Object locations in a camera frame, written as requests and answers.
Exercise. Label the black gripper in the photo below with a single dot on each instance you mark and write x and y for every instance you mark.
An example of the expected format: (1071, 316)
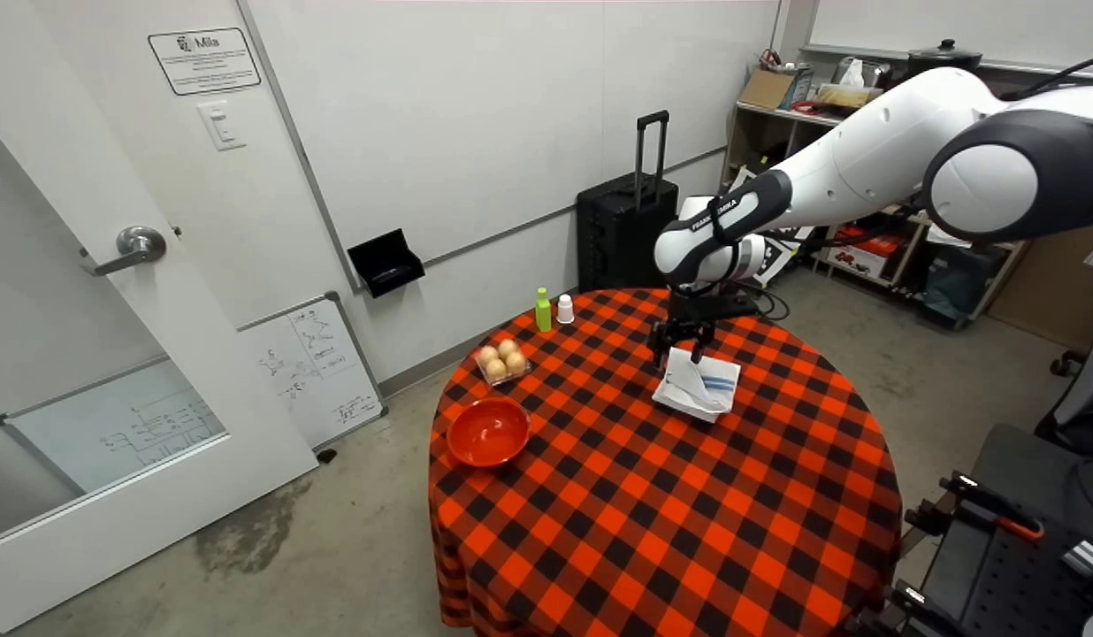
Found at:
(708, 311)

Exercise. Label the white cloth with blue stripes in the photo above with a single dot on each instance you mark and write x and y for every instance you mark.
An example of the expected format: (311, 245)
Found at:
(692, 386)

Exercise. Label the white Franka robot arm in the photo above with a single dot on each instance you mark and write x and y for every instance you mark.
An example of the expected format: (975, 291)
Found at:
(887, 141)

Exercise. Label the board with black marker tags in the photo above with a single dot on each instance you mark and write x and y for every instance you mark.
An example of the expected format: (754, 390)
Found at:
(792, 248)

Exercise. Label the black suitcase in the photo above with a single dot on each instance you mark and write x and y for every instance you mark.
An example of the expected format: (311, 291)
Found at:
(620, 236)

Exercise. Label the small white bottle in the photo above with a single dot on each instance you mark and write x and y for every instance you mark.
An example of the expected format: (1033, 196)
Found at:
(563, 311)

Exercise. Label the green bottle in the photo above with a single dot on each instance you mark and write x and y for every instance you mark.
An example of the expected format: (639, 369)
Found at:
(544, 311)

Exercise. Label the red black checkered tablecloth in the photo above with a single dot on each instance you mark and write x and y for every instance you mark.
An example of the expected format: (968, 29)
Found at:
(663, 508)

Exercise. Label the red box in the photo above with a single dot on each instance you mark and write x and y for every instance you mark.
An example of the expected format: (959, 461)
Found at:
(867, 248)

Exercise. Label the red bowl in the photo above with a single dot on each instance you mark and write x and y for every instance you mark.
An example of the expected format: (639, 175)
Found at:
(491, 432)

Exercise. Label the wooden storage shelf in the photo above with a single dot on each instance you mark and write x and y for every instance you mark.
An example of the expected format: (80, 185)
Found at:
(792, 127)

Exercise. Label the cardboard box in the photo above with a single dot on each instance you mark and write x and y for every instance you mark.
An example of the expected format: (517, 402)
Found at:
(770, 90)

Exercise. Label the black box on floor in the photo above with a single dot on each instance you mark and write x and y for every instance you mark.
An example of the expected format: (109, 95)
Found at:
(386, 264)

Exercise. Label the black perforated mounting board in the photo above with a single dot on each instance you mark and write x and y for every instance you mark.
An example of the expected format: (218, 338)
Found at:
(1016, 569)

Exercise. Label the grey office chair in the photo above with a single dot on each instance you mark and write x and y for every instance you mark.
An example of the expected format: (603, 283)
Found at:
(1086, 390)

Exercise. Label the small whiteboard with scribbles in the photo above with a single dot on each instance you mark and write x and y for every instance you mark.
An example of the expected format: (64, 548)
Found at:
(316, 372)

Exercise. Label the white door with window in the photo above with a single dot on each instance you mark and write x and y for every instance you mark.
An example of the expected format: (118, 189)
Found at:
(122, 390)

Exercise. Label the white light switch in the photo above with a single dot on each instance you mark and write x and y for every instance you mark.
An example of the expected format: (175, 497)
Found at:
(223, 125)

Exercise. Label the white wall sign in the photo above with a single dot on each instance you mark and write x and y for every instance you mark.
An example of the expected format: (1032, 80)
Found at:
(206, 60)

